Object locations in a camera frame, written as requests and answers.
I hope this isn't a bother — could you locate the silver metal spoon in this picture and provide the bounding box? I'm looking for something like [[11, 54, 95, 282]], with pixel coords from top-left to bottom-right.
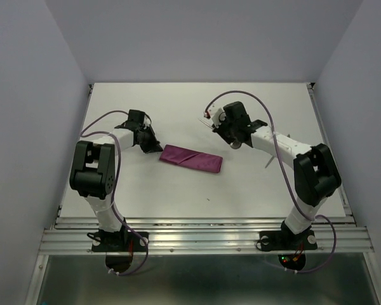
[[198, 118, 242, 149]]

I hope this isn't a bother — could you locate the purple cloth napkin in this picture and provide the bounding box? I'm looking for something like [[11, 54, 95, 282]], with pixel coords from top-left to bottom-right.
[[159, 144, 223, 173]]

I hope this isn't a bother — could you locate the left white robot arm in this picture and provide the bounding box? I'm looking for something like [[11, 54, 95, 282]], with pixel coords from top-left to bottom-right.
[[69, 109, 163, 252]]

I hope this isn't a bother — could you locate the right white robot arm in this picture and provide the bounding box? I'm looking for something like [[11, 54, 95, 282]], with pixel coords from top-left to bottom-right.
[[204, 102, 342, 248]]

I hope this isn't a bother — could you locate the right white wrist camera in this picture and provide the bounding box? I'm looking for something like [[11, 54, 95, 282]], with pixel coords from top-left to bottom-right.
[[204, 106, 226, 126]]

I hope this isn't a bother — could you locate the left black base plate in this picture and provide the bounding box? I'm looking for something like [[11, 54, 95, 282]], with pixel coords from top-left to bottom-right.
[[87, 231, 146, 254]]

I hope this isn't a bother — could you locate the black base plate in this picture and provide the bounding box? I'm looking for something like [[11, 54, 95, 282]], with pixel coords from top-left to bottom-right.
[[87, 231, 146, 254], [255, 230, 318, 252]]

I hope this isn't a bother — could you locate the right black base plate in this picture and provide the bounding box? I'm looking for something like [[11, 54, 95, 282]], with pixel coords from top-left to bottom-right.
[[255, 230, 318, 252]]

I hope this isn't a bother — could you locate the aluminium rail frame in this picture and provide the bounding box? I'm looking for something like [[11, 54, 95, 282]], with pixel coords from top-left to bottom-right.
[[27, 83, 378, 304]]

